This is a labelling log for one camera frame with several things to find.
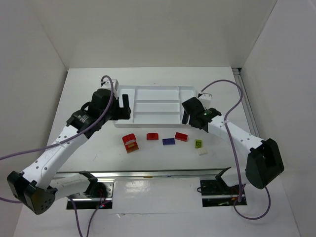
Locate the red lego plate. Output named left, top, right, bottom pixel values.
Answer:
left=174, top=132, right=188, bottom=142

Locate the green lego plate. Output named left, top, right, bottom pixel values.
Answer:
left=195, top=139, right=202, bottom=149

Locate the blue lego plate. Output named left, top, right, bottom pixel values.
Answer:
left=162, top=138, right=175, bottom=146

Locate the white lego plate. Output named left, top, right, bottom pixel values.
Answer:
left=197, top=148, right=208, bottom=156

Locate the red curved lego brick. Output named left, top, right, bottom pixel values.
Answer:
left=146, top=133, right=159, bottom=140

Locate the red arched lego block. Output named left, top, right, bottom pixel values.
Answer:
left=122, top=133, right=136, bottom=146

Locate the orange lego plate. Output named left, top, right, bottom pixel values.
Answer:
left=125, top=142, right=139, bottom=154

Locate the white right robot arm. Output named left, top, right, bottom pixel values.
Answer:
left=182, top=97, right=284, bottom=189

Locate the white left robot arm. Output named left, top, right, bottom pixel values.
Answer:
left=7, top=89, right=131, bottom=215

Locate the white compartment tray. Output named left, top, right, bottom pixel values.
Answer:
left=113, top=85, right=196, bottom=128

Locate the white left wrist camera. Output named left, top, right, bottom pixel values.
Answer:
left=101, top=79, right=119, bottom=96

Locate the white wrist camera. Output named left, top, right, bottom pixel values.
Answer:
left=101, top=79, right=119, bottom=96
left=197, top=92, right=212, bottom=104

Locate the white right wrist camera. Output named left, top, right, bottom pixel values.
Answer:
left=197, top=92, right=212, bottom=104

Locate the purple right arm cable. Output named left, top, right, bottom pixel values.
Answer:
left=197, top=79, right=271, bottom=220

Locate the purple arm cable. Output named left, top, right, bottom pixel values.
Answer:
left=197, top=79, right=271, bottom=220
left=0, top=75, right=117, bottom=237

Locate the aluminium front rail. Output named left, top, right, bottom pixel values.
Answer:
left=55, top=168, right=232, bottom=180

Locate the aluminium side rail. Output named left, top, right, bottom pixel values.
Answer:
left=232, top=68, right=260, bottom=137

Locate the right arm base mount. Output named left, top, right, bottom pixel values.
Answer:
left=197, top=180, right=247, bottom=207

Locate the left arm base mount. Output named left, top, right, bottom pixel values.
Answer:
left=71, top=179, right=114, bottom=210

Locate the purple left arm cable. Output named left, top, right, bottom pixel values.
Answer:
left=0, top=75, right=117, bottom=237

